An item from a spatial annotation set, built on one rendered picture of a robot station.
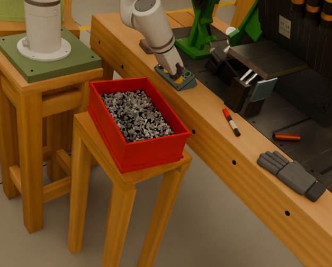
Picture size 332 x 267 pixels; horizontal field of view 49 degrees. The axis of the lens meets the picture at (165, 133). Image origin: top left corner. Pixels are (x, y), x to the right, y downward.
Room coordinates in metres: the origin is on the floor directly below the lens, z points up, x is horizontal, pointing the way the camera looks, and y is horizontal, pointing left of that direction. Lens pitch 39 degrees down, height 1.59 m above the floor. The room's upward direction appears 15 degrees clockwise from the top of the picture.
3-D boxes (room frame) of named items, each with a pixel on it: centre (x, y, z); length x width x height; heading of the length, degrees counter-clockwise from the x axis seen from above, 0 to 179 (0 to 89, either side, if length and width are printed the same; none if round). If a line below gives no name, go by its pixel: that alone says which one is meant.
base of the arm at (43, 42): (1.18, 0.52, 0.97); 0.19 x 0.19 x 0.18
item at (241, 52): (1.14, -0.31, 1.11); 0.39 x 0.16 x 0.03; 136
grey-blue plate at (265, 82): (1.09, -0.28, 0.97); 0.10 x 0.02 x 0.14; 136
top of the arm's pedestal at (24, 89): (1.18, 0.52, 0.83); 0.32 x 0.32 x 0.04; 50
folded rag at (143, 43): (1.36, 0.14, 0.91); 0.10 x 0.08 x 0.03; 127
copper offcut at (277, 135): (0.99, -0.38, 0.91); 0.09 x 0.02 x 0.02; 107
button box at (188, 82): (1.18, 0.02, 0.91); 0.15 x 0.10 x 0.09; 46
